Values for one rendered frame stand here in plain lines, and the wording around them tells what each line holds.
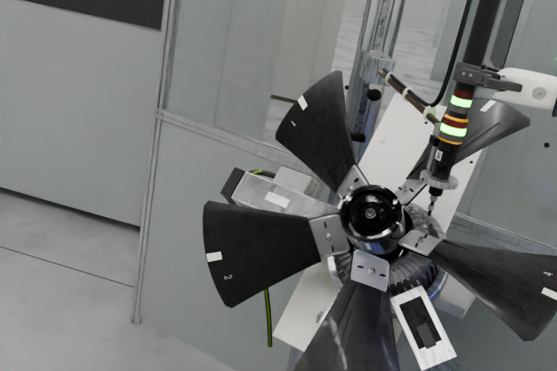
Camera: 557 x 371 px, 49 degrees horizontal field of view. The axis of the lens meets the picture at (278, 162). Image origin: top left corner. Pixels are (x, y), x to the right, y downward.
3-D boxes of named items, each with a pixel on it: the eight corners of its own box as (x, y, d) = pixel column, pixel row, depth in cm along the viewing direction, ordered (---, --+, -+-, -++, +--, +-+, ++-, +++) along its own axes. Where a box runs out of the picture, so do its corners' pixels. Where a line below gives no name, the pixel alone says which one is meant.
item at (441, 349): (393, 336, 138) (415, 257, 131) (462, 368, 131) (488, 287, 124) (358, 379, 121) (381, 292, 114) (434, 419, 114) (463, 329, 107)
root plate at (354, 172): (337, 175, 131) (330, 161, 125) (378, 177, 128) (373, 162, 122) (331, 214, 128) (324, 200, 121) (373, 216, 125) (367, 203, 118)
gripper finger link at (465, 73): (487, 90, 99) (448, 80, 102) (491, 89, 102) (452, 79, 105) (492, 71, 98) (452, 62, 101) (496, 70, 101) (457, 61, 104)
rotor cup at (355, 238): (349, 200, 130) (337, 174, 119) (418, 204, 125) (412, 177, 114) (340, 265, 124) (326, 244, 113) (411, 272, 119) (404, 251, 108)
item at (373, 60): (357, 77, 173) (364, 48, 171) (380, 81, 174) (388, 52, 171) (364, 85, 164) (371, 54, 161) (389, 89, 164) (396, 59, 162)
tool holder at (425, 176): (411, 169, 116) (424, 121, 113) (446, 174, 117) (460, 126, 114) (425, 186, 108) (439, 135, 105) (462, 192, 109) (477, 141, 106)
